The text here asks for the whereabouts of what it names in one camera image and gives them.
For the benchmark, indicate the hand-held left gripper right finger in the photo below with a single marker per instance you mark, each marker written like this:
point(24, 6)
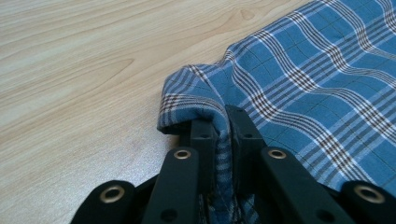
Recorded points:
point(246, 155)

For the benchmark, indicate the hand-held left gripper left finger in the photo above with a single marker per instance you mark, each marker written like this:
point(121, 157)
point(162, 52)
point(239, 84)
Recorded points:
point(205, 155)

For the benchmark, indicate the blue plaid short-sleeved shirt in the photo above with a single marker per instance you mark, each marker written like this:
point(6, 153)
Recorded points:
point(305, 77)

